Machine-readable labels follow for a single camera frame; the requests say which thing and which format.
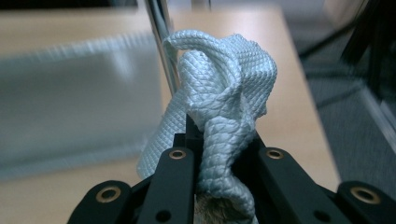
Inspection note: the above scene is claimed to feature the black tripod stand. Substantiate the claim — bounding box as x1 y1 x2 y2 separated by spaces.
297 0 396 105

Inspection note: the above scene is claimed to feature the aluminium floor rail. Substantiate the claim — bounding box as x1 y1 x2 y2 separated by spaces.
358 77 396 151

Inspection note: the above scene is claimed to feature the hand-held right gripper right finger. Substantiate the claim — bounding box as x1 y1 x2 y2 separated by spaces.
235 131 344 224

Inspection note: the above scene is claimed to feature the silver two-tier metal rack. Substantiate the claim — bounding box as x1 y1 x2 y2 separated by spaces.
0 0 183 183

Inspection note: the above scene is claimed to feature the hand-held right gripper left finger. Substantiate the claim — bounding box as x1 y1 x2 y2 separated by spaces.
141 113 204 224

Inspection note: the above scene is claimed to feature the light blue cloth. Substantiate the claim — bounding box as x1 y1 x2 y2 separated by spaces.
135 29 278 224

